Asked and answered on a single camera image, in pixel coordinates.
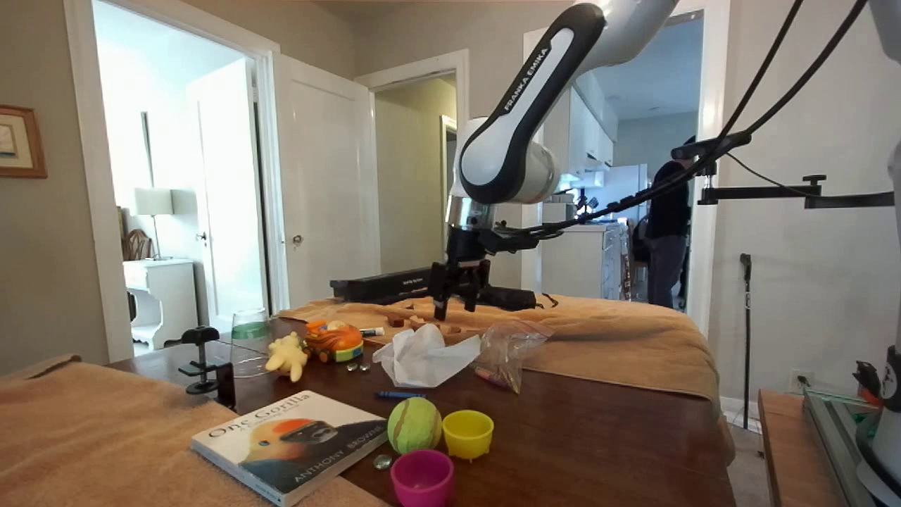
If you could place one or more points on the book with bird cover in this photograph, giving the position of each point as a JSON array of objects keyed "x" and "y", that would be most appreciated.
[{"x": 292, "y": 440}]

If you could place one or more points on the pink plastic cup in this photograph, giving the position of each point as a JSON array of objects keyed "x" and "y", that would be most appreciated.
[{"x": 423, "y": 479}]

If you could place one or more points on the clear plastic bag of crayons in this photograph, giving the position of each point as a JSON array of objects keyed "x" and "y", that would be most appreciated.
[{"x": 510, "y": 355}]

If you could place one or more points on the black clamp stand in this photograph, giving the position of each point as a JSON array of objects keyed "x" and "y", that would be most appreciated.
[{"x": 196, "y": 352}]

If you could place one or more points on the orange plush toy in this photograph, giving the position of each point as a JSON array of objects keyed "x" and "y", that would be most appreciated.
[{"x": 333, "y": 343}]

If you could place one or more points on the person in dark clothes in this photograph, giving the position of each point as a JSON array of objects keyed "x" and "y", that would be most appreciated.
[{"x": 669, "y": 227}]

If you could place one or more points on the dark wooden block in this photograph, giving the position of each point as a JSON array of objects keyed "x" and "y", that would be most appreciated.
[{"x": 396, "y": 320}]

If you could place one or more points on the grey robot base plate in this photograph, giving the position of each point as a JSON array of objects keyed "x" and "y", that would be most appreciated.
[{"x": 840, "y": 440}]

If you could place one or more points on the yellow plastic cup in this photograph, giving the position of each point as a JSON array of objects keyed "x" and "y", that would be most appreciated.
[{"x": 468, "y": 436}]

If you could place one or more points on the white cloth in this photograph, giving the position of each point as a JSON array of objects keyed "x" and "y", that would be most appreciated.
[{"x": 423, "y": 360}]

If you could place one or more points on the white kitchen counter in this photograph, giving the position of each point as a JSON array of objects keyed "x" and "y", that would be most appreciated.
[{"x": 578, "y": 262}]

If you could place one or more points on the white table lamp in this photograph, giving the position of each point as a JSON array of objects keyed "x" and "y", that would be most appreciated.
[{"x": 153, "y": 209}]

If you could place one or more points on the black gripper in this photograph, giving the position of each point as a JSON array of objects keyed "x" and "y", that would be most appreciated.
[{"x": 467, "y": 258}]

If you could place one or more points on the white cabinet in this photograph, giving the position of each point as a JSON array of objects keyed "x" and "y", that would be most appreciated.
[{"x": 164, "y": 298}]

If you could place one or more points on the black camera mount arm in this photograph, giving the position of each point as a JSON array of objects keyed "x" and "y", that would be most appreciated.
[{"x": 799, "y": 196}]

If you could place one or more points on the framed wall picture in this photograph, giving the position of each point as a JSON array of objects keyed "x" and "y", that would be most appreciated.
[{"x": 19, "y": 143}]

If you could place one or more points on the light wooden block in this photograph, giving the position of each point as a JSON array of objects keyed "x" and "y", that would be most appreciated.
[{"x": 416, "y": 322}]

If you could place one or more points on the clear jar with green lid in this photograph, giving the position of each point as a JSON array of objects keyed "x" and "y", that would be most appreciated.
[{"x": 251, "y": 351}]

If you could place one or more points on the wooden side table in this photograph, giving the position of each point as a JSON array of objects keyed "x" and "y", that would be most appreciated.
[{"x": 783, "y": 451}]

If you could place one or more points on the tan towel with tag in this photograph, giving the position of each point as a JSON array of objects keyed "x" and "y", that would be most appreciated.
[{"x": 602, "y": 343}]

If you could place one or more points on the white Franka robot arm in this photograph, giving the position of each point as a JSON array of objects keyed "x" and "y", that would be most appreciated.
[{"x": 526, "y": 103}]

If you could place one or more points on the blue crayon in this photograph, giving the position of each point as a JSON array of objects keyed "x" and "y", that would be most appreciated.
[{"x": 396, "y": 396}]

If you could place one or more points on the white door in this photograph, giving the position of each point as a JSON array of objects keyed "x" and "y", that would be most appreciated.
[{"x": 329, "y": 186}]

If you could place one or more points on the green tennis ball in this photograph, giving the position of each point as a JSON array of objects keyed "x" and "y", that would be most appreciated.
[{"x": 416, "y": 427}]

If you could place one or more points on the black standing pole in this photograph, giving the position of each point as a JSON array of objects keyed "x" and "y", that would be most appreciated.
[{"x": 748, "y": 327}]

